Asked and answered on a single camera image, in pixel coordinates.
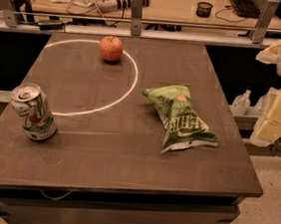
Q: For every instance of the metal rail bracket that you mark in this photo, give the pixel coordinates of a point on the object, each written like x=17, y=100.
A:
x=136, y=18
x=9, y=13
x=266, y=14

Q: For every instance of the middle metal rail bracket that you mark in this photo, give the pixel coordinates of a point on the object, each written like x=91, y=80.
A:
x=136, y=18

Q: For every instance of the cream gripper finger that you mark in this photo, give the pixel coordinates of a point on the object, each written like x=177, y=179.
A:
x=270, y=54
x=267, y=129

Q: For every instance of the red apple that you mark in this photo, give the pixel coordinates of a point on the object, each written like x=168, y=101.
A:
x=111, y=48

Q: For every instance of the green jalapeno chip bag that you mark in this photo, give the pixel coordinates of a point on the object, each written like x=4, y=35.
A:
x=183, y=127

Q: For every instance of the left metal rail bracket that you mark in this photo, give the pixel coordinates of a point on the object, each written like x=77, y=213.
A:
x=9, y=13

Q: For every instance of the right metal rail bracket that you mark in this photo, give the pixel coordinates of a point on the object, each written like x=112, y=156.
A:
x=266, y=14

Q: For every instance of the black keyboard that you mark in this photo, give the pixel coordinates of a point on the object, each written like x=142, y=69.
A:
x=248, y=8

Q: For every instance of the black mesh cup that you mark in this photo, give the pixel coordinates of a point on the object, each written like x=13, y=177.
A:
x=203, y=9

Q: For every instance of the white 7up soda can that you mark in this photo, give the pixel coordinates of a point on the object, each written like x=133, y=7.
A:
x=31, y=105

